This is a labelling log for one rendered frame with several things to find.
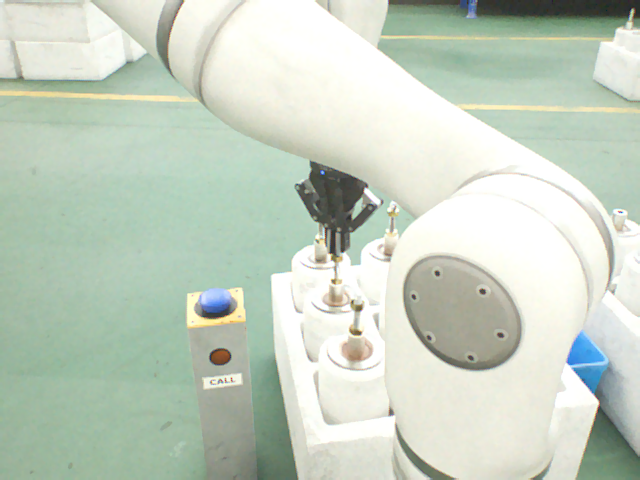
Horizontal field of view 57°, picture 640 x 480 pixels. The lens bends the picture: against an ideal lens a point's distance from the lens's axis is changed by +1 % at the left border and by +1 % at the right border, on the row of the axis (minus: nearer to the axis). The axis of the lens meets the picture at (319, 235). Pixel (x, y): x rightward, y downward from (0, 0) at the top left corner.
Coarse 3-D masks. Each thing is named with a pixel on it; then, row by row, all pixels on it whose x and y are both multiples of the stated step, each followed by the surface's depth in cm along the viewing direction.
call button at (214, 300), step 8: (216, 288) 74; (200, 296) 72; (208, 296) 72; (216, 296) 72; (224, 296) 72; (200, 304) 71; (208, 304) 71; (216, 304) 71; (224, 304) 71; (216, 312) 71
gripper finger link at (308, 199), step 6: (294, 186) 79; (300, 186) 78; (300, 192) 79; (306, 198) 79; (312, 198) 79; (318, 198) 80; (306, 204) 79; (312, 204) 79; (318, 204) 81; (312, 210) 79; (312, 216) 79; (318, 216) 79
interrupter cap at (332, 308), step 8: (320, 288) 87; (328, 288) 87; (344, 288) 87; (352, 288) 87; (312, 296) 85; (320, 296) 85; (328, 296) 86; (344, 296) 86; (352, 296) 85; (320, 304) 83; (328, 304) 84; (336, 304) 84; (344, 304) 84; (328, 312) 82; (336, 312) 82; (344, 312) 82
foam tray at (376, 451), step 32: (288, 288) 100; (288, 320) 92; (288, 352) 86; (288, 384) 89; (576, 384) 80; (288, 416) 94; (320, 416) 75; (576, 416) 78; (320, 448) 71; (352, 448) 72; (384, 448) 74; (576, 448) 81
